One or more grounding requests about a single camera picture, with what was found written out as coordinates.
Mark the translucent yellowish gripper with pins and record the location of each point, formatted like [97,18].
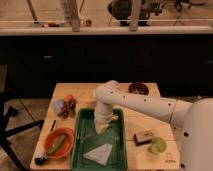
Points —
[101,127]

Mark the silver metal fork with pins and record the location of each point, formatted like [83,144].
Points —
[87,137]

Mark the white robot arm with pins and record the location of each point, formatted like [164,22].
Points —
[195,119]

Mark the green plastic tray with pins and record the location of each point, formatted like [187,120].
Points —
[114,135]

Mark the grey folded cloth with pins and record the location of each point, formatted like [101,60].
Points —
[100,154]

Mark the red grape bunch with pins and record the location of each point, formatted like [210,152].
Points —
[69,108]

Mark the orange fruit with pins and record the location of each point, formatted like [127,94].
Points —
[68,98]

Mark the green cucumber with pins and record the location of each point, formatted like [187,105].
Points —
[56,144]

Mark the brown wooden box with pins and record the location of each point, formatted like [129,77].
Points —
[143,137]

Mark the black pen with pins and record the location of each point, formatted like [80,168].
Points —
[53,125]

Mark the orange plastic bowl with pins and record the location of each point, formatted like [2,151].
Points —
[65,148]

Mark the dark red bowl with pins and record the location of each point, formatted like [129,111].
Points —
[138,88]

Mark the wooden table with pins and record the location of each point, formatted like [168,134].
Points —
[138,157]

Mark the green cup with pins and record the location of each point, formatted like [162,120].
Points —
[158,145]

